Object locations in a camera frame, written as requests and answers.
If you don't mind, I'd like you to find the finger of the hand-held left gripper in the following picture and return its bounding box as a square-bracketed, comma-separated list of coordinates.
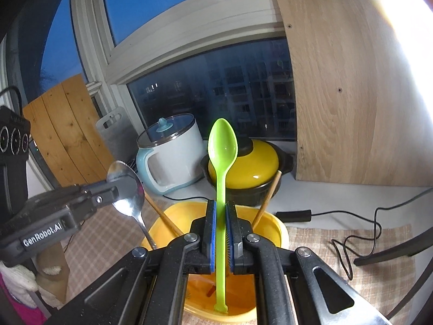
[86, 190, 119, 212]
[83, 175, 137, 197]

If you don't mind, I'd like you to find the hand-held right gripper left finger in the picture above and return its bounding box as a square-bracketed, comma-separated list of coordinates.
[44, 200, 217, 325]

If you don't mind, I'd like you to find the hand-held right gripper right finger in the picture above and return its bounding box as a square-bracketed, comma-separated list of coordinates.
[226, 200, 393, 325]

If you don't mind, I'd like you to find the metal spoon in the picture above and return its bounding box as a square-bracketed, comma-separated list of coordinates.
[106, 160, 159, 250]

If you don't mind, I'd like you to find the yellow plastic container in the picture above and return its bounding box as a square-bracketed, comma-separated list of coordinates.
[140, 201, 289, 320]

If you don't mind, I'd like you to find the red-tipped wooden chopstick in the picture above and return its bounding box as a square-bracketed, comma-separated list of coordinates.
[145, 193, 185, 237]
[252, 170, 283, 228]

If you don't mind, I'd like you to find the green plastic spoon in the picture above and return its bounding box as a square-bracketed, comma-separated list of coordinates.
[207, 118, 239, 314]

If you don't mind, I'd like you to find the person's left hand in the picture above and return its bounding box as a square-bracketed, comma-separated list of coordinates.
[0, 244, 70, 312]

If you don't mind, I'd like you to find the grey cutting board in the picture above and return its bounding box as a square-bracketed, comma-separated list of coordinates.
[96, 106, 137, 165]

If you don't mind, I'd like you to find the wooden plank board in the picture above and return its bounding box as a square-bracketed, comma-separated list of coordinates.
[22, 74, 114, 190]

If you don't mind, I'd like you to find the black pot yellow lid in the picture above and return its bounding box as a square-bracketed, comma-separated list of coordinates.
[199, 138, 294, 208]

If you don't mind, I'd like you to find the plaid tablecloth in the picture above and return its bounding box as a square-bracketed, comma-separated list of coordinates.
[63, 203, 416, 325]

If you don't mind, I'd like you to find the black tripod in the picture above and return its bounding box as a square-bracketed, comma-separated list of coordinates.
[353, 236, 433, 267]

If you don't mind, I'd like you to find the white framed window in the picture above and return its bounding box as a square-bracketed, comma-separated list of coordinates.
[68, 0, 317, 143]

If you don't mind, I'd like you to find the light wood panel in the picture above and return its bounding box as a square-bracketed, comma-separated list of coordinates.
[273, 0, 433, 187]

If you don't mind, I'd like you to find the black ring light cable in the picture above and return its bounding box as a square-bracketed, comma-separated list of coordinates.
[162, 186, 433, 280]

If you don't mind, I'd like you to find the white electric pot blue handle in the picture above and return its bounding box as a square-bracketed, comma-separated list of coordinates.
[136, 113, 204, 196]

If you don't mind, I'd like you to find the black hand-held gripper cable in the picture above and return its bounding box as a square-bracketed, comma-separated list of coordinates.
[0, 86, 22, 111]

